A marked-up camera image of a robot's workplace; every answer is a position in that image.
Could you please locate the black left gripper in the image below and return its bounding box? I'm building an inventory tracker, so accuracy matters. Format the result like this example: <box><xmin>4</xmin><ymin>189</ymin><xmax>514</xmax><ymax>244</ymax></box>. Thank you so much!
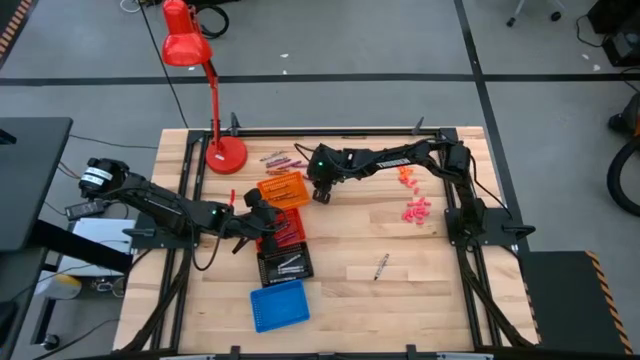
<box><xmin>230</xmin><ymin>188</ymin><xmax>289</xmax><ymax>256</ymax></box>

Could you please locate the orange plastic basket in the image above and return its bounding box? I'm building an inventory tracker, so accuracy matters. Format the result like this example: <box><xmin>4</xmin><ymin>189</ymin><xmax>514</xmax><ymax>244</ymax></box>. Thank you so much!
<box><xmin>256</xmin><ymin>170</ymin><xmax>314</xmax><ymax>211</ymax></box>

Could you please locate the red plastic basket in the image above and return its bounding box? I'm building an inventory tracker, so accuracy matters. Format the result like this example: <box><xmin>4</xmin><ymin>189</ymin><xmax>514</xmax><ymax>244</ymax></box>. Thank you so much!
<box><xmin>255</xmin><ymin>207</ymin><xmax>307</xmax><ymax>253</ymax></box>

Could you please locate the black plastic basket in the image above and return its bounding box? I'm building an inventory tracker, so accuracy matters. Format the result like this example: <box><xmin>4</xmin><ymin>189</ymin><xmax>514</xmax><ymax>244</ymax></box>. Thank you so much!
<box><xmin>256</xmin><ymin>242</ymin><xmax>315</xmax><ymax>288</ymax></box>

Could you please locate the blue plastic basket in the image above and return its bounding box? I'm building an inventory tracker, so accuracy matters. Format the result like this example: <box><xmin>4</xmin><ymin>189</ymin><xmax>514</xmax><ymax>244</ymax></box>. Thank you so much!
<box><xmin>249</xmin><ymin>278</ymin><xmax>311</xmax><ymax>334</ymax></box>

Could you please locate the white box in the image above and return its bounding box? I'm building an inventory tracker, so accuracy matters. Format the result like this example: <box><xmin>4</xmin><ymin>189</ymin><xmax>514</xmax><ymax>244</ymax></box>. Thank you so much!
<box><xmin>71</xmin><ymin>217</ymin><xmax>138</xmax><ymax>278</ymax></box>

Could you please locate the black power adapter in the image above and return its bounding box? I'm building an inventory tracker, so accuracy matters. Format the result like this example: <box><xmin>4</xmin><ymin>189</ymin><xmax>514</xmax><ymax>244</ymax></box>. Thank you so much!
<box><xmin>63</xmin><ymin>198</ymin><xmax>110</xmax><ymax>222</ymax></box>

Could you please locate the black diagonal beam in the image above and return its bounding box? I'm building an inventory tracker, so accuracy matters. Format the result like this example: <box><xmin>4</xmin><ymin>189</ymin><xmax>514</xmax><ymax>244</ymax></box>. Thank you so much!
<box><xmin>29</xmin><ymin>219</ymin><xmax>134</xmax><ymax>275</ymax></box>

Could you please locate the red desk lamp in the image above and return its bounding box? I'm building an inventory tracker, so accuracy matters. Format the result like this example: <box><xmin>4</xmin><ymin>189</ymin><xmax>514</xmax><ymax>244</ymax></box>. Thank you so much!
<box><xmin>160</xmin><ymin>0</ymin><xmax>249</xmax><ymax>176</ymax></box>

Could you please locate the yellow white container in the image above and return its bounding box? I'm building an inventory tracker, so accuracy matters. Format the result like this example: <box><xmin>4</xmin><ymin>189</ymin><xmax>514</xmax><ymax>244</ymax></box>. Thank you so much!
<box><xmin>36</xmin><ymin>273</ymin><xmax>84</xmax><ymax>301</ymax></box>

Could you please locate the office chair base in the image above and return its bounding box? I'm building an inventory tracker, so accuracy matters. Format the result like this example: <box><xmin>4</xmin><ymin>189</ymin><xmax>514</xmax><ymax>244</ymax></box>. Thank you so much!
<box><xmin>505</xmin><ymin>0</ymin><xmax>565</xmax><ymax>29</ymax></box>

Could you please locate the black side desk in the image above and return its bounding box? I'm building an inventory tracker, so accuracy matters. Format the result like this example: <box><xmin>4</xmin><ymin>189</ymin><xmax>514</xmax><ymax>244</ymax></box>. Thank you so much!
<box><xmin>0</xmin><ymin>117</ymin><xmax>74</xmax><ymax>252</ymax></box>

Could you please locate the black hazard-striped platform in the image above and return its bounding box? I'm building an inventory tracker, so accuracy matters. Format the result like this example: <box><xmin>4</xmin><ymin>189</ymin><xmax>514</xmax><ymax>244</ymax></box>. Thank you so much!
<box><xmin>517</xmin><ymin>249</ymin><xmax>635</xmax><ymax>357</ymax></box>

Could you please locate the orange black vacuum cleaner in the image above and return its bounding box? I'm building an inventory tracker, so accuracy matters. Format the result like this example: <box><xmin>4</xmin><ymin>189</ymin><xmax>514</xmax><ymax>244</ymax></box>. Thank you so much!
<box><xmin>607</xmin><ymin>92</ymin><xmax>640</xmax><ymax>139</ymax></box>

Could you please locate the black box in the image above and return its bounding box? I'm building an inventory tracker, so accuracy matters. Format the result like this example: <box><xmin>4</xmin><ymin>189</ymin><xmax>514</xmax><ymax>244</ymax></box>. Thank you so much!
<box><xmin>601</xmin><ymin>27</ymin><xmax>640</xmax><ymax>69</ymax></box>

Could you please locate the black case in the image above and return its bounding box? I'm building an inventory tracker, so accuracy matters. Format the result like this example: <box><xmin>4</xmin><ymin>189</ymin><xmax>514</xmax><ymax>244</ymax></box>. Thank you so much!
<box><xmin>585</xmin><ymin>0</ymin><xmax>640</xmax><ymax>36</ymax></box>

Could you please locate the black aluminium table frame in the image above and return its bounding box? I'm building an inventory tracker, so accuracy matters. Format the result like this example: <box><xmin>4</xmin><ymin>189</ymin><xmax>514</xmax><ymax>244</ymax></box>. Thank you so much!
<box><xmin>117</xmin><ymin>127</ymin><xmax>539</xmax><ymax>360</ymax></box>

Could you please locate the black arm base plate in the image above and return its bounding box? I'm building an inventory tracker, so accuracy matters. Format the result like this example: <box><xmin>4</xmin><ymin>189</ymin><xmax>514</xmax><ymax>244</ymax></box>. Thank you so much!
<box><xmin>443</xmin><ymin>205</ymin><xmax>537</xmax><ymax>248</ymax></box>
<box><xmin>122</xmin><ymin>209</ymin><xmax>202</xmax><ymax>251</ymax></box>

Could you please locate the black floor cable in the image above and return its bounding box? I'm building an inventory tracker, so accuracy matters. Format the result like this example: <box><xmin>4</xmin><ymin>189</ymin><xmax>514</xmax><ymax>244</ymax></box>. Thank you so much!
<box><xmin>68</xmin><ymin>132</ymin><xmax>160</xmax><ymax>150</ymax></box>

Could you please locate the black lamp cable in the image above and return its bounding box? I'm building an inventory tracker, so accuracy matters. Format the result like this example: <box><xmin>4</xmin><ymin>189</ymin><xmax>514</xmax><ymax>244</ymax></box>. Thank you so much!
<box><xmin>137</xmin><ymin>0</ymin><xmax>190</xmax><ymax>130</ymax></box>

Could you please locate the coiled black cable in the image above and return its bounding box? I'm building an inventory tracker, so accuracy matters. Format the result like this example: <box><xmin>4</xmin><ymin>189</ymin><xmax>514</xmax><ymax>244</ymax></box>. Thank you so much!
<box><xmin>195</xmin><ymin>2</ymin><xmax>232</xmax><ymax>40</ymax></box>

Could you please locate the black vacuum hose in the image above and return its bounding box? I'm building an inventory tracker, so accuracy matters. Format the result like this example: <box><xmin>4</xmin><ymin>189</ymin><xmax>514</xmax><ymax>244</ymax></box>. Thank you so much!
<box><xmin>605</xmin><ymin>137</ymin><xmax>640</xmax><ymax>219</ymax></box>

